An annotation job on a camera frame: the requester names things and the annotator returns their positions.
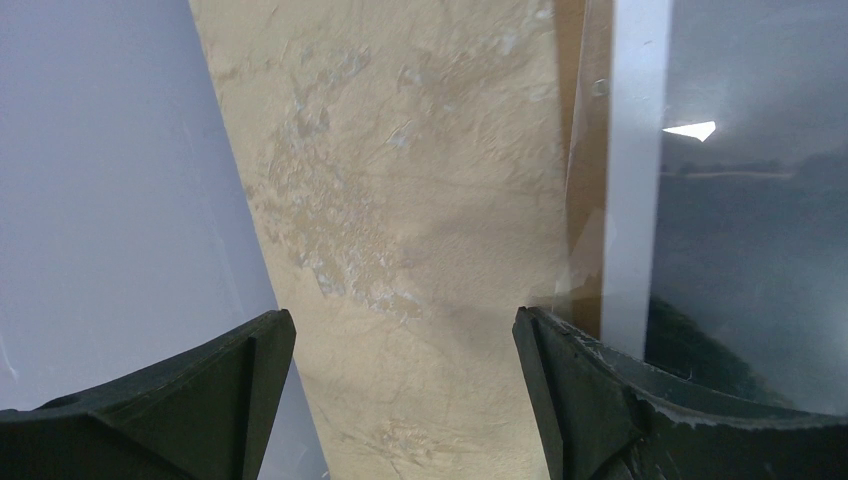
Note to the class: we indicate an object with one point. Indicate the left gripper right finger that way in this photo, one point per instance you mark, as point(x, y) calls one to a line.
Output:
point(602, 414)

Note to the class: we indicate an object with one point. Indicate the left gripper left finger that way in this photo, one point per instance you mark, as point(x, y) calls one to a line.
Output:
point(206, 413)

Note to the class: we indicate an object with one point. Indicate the mountain landscape photo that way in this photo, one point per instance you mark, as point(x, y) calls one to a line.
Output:
point(729, 199)

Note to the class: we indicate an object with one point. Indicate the clear acrylic sheet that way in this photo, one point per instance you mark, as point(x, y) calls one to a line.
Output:
point(729, 132)

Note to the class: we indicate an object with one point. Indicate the brown cardboard backing board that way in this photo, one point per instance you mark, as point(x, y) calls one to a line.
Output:
point(584, 31)

